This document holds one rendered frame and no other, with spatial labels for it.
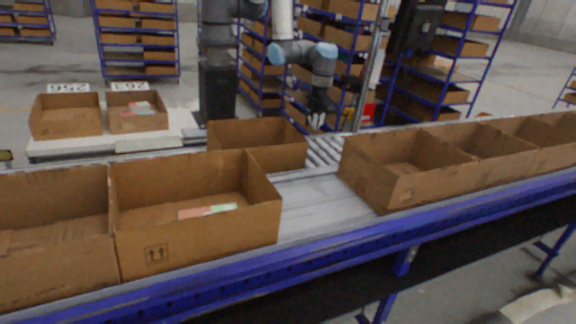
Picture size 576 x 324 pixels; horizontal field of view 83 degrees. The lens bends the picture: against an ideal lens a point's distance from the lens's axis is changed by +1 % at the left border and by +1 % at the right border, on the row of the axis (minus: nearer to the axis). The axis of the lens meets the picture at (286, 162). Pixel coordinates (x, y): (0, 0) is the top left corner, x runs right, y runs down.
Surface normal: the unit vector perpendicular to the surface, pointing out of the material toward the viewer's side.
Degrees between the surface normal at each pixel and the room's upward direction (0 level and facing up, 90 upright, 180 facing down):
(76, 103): 88
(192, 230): 90
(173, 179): 89
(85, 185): 90
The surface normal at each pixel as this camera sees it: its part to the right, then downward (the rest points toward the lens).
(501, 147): -0.90, 0.12
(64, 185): 0.43, 0.49
